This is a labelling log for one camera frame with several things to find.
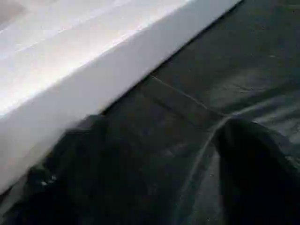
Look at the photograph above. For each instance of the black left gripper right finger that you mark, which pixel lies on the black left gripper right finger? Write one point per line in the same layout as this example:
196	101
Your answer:
262	178

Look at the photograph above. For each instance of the white plastic table top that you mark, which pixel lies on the white plastic table top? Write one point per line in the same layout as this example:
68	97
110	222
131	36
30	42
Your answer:
70	61

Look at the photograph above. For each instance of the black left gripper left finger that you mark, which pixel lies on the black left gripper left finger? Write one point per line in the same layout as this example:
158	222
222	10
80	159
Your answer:
56	178

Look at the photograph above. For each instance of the black work mat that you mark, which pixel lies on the black work mat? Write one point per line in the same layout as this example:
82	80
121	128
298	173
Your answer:
211	84

